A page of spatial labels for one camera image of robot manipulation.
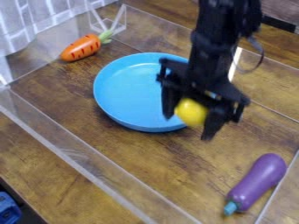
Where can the yellow toy lemon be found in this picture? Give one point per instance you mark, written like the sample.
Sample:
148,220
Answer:
191,112

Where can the white patterned curtain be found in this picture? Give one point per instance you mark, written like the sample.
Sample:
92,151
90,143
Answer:
26,17

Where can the purple toy eggplant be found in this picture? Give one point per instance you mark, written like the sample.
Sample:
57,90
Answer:
265,173

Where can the clear acrylic enclosure wall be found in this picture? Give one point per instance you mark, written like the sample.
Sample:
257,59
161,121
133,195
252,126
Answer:
85,171

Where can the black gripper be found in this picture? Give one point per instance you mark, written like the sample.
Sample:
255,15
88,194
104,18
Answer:
201,80

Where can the blue object at corner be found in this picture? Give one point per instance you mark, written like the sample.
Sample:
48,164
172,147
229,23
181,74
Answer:
9,210

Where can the orange toy carrot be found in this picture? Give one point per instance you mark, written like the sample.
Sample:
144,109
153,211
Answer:
85,46

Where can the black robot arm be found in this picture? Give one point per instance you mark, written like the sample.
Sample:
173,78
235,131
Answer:
228,20

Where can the blue round tray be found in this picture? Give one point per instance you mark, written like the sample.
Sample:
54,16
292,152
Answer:
128,94

